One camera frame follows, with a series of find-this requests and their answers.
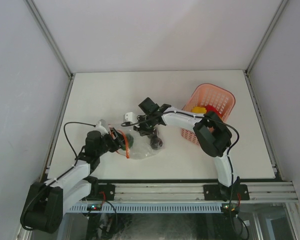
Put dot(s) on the red yellow fake peach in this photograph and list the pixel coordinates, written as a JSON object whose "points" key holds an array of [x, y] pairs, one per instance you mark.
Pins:
{"points": [[212, 109]]}

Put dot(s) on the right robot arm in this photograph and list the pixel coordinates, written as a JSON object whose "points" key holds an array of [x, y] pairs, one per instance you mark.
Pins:
{"points": [[149, 108]]}

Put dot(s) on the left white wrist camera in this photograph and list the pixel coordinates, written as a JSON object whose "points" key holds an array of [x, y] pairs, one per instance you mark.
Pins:
{"points": [[102, 127]]}

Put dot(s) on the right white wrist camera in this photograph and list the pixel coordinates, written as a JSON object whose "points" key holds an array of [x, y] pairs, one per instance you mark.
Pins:
{"points": [[129, 118]]}

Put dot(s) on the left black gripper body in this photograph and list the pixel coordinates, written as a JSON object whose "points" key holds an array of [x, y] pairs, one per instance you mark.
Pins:
{"points": [[110, 144]]}

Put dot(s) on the dark green fake fruit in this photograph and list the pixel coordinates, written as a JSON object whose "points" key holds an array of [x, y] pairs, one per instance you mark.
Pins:
{"points": [[130, 140]]}

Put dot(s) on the pink plastic basket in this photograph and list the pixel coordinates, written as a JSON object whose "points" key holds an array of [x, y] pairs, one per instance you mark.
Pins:
{"points": [[211, 98]]}

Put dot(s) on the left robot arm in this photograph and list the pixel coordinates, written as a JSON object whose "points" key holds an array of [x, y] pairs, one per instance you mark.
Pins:
{"points": [[47, 202]]}

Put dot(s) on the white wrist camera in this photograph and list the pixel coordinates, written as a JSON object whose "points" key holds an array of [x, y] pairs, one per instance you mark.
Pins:
{"points": [[102, 127], [129, 118]]}

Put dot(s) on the right aluminium frame post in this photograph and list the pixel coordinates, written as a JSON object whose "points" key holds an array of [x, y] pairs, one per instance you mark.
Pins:
{"points": [[273, 23]]}

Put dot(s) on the yellow fake pear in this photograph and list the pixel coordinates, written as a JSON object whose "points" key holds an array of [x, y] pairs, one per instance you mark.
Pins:
{"points": [[199, 110]]}

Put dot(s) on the grey slotted cable duct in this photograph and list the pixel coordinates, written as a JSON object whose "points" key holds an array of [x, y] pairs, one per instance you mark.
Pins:
{"points": [[146, 208]]}

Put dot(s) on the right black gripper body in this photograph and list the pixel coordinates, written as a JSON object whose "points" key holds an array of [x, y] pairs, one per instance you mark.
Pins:
{"points": [[145, 124]]}

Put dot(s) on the clear zip top bag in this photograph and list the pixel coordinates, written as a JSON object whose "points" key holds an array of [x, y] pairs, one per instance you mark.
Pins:
{"points": [[141, 148]]}

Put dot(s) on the aluminium front rail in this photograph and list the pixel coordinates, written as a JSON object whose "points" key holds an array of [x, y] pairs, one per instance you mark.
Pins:
{"points": [[205, 192]]}

